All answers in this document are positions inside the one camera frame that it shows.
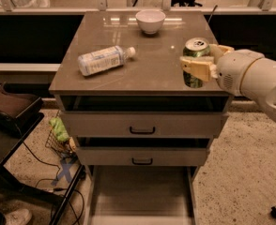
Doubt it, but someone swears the green soda can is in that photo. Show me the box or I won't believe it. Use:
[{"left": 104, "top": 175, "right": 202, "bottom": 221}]
[{"left": 183, "top": 37, "right": 210, "bottom": 88}]

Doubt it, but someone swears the green bag in basket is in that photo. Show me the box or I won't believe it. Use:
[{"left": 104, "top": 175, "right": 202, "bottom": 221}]
[{"left": 49, "top": 117, "right": 69, "bottom": 143}]

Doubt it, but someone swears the black side table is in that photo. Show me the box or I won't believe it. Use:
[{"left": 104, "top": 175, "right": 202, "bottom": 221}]
[{"left": 0, "top": 83, "right": 84, "bottom": 225}]

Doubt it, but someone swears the white plastic bottle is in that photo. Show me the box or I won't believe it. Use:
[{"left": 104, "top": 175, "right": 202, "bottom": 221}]
[{"left": 77, "top": 46, "right": 136, "bottom": 76}]

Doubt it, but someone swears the white shoe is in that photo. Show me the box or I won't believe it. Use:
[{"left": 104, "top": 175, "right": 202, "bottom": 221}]
[{"left": 5, "top": 208, "right": 32, "bottom": 225}]

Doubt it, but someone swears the wire basket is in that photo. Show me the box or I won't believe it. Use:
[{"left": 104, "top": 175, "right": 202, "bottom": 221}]
[{"left": 45, "top": 112, "right": 75, "bottom": 158}]

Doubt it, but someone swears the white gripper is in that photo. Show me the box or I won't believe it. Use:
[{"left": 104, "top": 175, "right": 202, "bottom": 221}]
[{"left": 179, "top": 44, "right": 265, "bottom": 97}]

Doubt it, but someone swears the black cable on floor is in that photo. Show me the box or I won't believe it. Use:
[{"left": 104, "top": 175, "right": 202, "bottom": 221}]
[{"left": 14, "top": 122, "right": 85, "bottom": 225}]

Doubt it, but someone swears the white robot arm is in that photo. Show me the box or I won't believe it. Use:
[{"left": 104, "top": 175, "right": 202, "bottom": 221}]
[{"left": 179, "top": 44, "right": 276, "bottom": 123}]

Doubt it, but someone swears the open bottom drawer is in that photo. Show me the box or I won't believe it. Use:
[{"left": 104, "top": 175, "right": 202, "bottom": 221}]
[{"left": 84, "top": 166, "right": 200, "bottom": 225}]

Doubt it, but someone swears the white ceramic bowl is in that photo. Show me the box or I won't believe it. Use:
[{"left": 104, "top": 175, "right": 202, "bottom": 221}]
[{"left": 135, "top": 9, "right": 165, "bottom": 35}]

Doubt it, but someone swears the top drawer with handle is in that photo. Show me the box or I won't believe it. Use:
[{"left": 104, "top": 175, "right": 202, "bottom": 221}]
[{"left": 61, "top": 112, "right": 228, "bottom": 138}]

